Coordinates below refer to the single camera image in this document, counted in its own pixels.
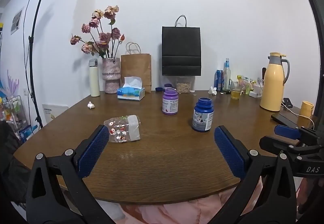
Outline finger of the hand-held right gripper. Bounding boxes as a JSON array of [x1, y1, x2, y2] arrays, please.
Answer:
[[259, 135, 308, 157], [274, 124, 303, 140]]

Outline pile of snack packets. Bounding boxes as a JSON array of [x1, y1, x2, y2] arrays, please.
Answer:
[[237, 75, 257, 95]]

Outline clear jar of grains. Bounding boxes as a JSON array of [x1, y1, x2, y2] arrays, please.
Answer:
[[176, 76, 192, 94]]

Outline pink cloth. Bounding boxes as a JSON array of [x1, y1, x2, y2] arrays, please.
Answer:
[[119, 178, 265, 224]]

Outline dark cloth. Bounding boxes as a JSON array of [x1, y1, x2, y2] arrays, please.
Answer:
[[0, 121, 31, 210]]

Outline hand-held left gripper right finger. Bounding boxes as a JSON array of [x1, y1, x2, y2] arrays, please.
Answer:
[[210, 125, 297, 224]]

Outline blue pill bottle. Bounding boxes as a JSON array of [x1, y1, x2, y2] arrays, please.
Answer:
[[192, 98, 214, 133]]

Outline wall picture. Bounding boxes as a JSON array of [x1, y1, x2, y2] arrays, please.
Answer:
[[10, 7, 24, 35]]

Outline blue tissue box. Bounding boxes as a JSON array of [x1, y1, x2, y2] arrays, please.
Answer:
[[117, 76, 145, 101]]

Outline dried pink roses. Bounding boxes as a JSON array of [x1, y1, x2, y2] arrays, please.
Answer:
[[70, 5, 125, 59]]

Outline brown paper bag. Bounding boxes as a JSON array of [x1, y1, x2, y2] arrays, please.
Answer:
[[121, 42, 152, 93]]

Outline blue drink can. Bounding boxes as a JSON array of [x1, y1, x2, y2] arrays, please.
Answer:
[[214, 70, 224, 91]]

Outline white cardboard box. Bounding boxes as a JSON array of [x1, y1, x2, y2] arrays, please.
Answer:
[[42, 104, 69, 124]]

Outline black paper bag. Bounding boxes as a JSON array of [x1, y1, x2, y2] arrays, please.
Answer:
[[161, 15, 202, 77]]

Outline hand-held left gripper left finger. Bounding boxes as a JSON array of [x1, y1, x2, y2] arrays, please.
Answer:
[[26, 124, 115, 224]]

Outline clear glass bottle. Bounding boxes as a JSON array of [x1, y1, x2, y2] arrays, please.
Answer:
[[223, 58, 232, 91]]

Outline yellow cup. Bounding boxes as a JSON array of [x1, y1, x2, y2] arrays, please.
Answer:
[[300, 101, 314, 119]]

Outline white cable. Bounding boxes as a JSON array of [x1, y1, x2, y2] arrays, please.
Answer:
[[281, 103, 315, 128]]

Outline black light stand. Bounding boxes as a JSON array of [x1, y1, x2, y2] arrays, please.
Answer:
[[27, 0, 48, 129]]

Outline wire rack with packets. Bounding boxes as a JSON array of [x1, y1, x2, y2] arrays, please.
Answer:
[[0, 96, 34, 142]]

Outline glass of yellow drink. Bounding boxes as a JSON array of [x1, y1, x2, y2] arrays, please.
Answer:
[[230, 81, 242, 100]]

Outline purple pill bottle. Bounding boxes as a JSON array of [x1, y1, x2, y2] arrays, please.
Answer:
[[162, 88, 179, 116]]

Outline black smartphone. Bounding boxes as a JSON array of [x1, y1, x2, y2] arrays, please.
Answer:
[[271, 113, 299, 128]]

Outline yellow thermos jug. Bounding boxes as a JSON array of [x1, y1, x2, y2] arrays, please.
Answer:
[[260, 52, 290, 112]]

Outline white thermos bottle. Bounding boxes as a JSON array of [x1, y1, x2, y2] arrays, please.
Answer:
[[88, 59, 101, 97]]

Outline pink ceramic vase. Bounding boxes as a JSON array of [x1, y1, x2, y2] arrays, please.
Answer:
[[102, 57, 121, 94]]

